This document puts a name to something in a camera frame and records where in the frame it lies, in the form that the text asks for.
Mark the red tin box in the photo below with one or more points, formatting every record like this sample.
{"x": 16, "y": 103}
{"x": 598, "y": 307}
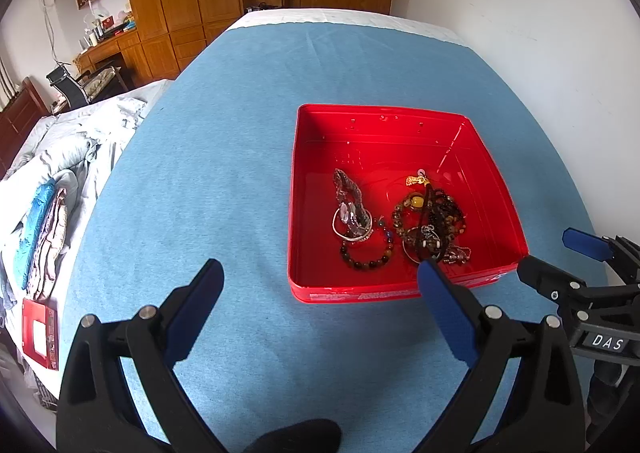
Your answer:
{"x": 400, "y": 143}

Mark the wide silver bangle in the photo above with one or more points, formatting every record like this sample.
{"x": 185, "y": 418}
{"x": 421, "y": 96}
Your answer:
{"x": 345, "y": 235}

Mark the thin silver bangle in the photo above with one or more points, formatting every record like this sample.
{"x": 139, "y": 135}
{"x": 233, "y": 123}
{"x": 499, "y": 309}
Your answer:
{"x": 407, "y": 253}

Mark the stack of folded clothes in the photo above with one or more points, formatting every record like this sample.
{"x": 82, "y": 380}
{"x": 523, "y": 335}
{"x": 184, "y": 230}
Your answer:
{"x": 40, "y": 233}

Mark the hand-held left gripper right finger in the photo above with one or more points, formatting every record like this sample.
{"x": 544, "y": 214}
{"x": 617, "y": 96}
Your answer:
{"x": 450, "y": 318}

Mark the black office chair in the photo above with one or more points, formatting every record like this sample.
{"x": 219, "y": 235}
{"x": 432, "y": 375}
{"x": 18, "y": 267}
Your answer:
{"x": 75, "y": 90}

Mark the bed with crumpled bedding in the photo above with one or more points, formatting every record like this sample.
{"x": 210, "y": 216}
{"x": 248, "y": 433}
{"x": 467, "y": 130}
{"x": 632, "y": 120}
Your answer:
{"x": 75, "y": 153}

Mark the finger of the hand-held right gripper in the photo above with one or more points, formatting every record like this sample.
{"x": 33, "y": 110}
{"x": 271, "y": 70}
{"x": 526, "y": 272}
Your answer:
{"x": 545, "y": 278}
{"x": 585, "y": 244}

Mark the wooden desk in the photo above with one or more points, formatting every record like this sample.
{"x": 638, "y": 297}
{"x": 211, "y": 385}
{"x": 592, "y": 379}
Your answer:
{"x": 125, "y": 50}

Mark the dark wooden headboard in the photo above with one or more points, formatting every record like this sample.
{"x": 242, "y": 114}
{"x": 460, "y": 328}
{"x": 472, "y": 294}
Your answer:
{"x": 20, "y": 118}

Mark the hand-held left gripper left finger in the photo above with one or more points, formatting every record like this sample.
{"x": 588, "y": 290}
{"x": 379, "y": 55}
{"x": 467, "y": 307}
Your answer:
{"x": 197, "y": 310}

